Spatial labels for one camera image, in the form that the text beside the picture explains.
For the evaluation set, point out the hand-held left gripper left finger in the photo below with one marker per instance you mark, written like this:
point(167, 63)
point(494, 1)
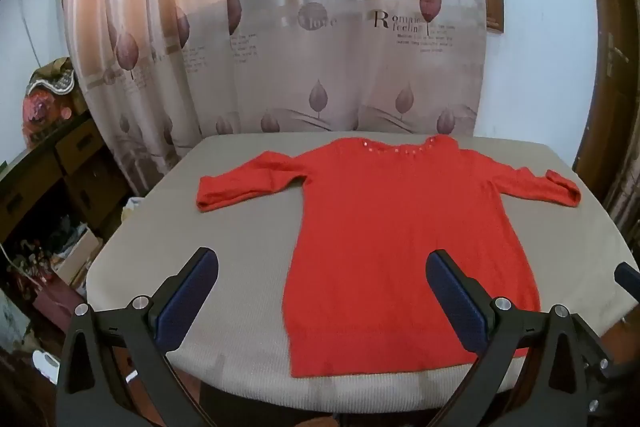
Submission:
point(192, 284)

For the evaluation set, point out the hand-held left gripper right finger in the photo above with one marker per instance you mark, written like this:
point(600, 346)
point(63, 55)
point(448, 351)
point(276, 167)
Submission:
point(452, 297)

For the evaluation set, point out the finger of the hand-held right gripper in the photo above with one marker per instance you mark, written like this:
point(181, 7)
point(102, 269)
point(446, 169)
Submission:
point(628, 281)

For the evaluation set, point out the red knit sweater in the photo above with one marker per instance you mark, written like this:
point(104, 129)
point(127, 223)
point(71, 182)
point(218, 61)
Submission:
point(390, 232)

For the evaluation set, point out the beige woven table cloth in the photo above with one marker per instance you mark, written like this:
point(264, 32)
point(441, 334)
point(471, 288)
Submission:
point(240, 297)

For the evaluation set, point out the cardboard box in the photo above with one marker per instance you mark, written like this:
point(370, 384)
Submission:
point(80, 254)

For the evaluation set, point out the pink box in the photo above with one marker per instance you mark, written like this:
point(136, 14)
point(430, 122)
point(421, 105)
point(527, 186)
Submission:
point(55, 307)

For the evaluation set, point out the wooden door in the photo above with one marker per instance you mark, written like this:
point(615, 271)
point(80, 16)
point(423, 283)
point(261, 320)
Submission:
point(615, 107)

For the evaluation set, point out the wooden drawer cabinet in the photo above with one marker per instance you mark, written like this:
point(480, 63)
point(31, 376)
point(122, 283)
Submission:
point(75, 149)

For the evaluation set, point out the floral cloth bundle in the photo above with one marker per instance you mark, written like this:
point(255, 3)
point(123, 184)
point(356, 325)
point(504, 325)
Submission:
point(47, 99)

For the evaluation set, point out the leaf print curtain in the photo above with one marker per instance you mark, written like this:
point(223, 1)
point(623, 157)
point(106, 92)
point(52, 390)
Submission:
point(300, 67)

